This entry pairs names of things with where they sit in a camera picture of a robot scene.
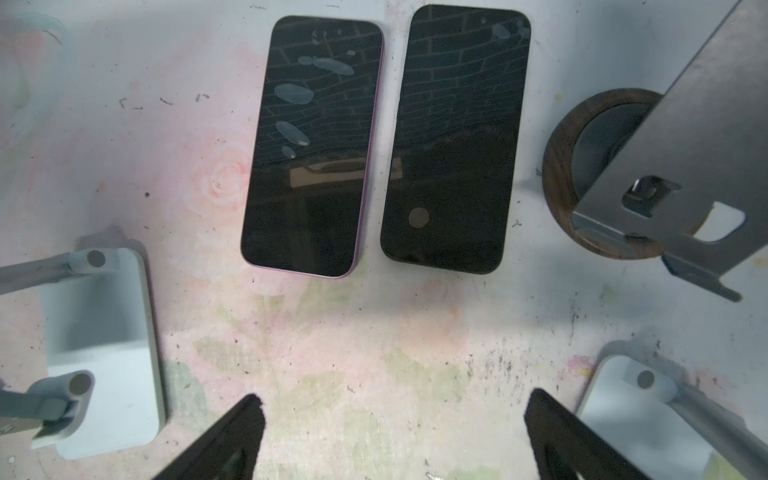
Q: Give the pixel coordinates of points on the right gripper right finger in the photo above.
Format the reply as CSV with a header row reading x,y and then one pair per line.
x,y
565,448

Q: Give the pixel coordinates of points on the phone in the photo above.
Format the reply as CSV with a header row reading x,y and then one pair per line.
x,y
309,168
455,141

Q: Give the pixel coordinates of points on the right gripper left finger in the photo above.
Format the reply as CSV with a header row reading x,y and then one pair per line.
x,y
227,450

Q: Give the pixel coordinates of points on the white phone stand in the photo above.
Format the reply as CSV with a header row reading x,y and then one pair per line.
x,y
103,392
666,428

